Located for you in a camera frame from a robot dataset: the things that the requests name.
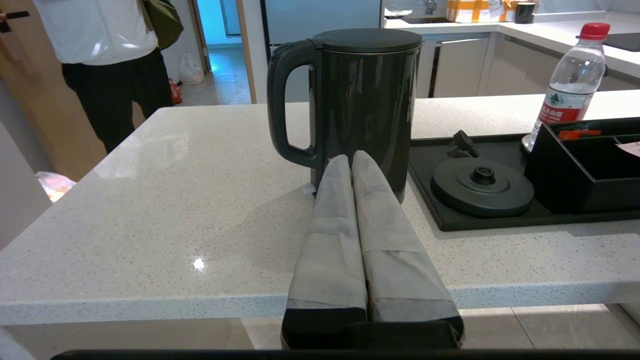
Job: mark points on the wooden door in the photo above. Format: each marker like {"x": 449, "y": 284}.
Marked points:
{"x": 35, "y": 110}

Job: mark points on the silver refrigerator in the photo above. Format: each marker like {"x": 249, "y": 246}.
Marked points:
{"x": 320, "y": 17}

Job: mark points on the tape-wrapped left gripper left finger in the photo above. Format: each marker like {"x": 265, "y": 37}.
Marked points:
{"x": 327, "y": 260}

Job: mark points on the red bag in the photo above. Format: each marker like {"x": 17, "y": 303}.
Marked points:
{"x": 175, "y": 92}

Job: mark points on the small black cup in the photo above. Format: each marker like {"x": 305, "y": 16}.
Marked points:
{"x": 525, "y": 12}

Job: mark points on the black round kettle base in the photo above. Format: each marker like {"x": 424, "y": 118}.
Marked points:
{"x": 480, "y": 192}

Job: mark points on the chrome sink faucet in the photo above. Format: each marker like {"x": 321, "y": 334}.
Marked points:
{"x": 430, "y": 6}

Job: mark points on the black induction cooktop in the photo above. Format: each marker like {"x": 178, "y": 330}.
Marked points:
{"x": 622, "y": 42}

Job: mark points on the red sachet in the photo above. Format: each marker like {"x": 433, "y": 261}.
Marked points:
{"x": 577, "y": 134}

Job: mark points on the black power plug adapter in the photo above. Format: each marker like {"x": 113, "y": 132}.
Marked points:
{"x": 462, "y": 142}

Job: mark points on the person in white jacket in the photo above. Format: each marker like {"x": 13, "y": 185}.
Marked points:
{"x": 100, "y": 50}

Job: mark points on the white base cabinet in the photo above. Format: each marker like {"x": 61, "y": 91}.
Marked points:
{"x": 465, "y": 67}

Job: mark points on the white plate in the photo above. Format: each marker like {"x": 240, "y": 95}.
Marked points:
{"x": 397, "y": 12}

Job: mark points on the crumpled white orange plastic bag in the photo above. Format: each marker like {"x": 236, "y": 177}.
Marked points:
{"x": 55, "y": 186}

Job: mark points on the black electric kettle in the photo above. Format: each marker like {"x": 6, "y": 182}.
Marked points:
{"x": 365, "y": 100}

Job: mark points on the pink tea bag sachet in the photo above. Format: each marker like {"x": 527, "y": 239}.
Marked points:
{"x": 630, "y": 149}

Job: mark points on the yellow white striped box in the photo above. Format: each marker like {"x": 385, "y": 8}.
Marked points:
{"x": 472, "y": 10}

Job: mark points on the black rectangular serving tray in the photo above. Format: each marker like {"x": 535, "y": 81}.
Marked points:
{"x": 500, "y": 222}

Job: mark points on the dark green shoulder bag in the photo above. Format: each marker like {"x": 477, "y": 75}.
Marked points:
{"x": 165, "y": 22}

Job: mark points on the water bottle with dark liquid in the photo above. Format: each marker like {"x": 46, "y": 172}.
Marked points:
{"x": 570, "y": 85}

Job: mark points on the black compartment organizer box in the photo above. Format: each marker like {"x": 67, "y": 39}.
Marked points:
{"x": 575, "y": 185}

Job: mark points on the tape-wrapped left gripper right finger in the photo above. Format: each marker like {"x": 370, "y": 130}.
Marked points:
{"x": 395, "y": 260}

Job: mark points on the small yellow white box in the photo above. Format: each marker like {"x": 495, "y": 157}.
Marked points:
{"x": 510, "y": 4}

